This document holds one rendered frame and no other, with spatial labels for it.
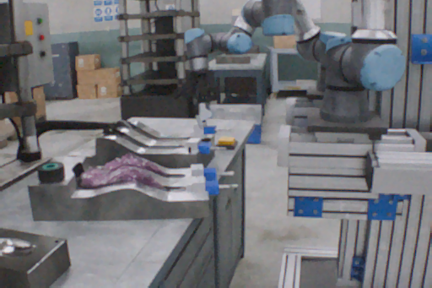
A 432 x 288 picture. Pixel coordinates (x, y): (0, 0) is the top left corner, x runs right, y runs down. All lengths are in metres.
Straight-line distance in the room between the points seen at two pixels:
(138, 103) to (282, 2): 4.72
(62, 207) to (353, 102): 0.85
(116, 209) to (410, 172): 0.78
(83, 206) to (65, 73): 7.27
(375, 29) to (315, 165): 0.42
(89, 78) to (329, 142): 7.32
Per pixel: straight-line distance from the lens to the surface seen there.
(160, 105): 5.52
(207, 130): 1.57
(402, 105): 1.43
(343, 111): 1.21
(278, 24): 0.98
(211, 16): 7.96
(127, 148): 1.51
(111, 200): 1.17
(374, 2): 1.10
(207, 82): 1.56
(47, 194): 1.21
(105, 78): 8.19
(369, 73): 1.07
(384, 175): 1.15
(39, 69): 2.10
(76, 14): 8.80
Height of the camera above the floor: 1.31
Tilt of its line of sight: 15 degrees down
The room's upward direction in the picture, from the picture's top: 3 degrees counter-clockwise
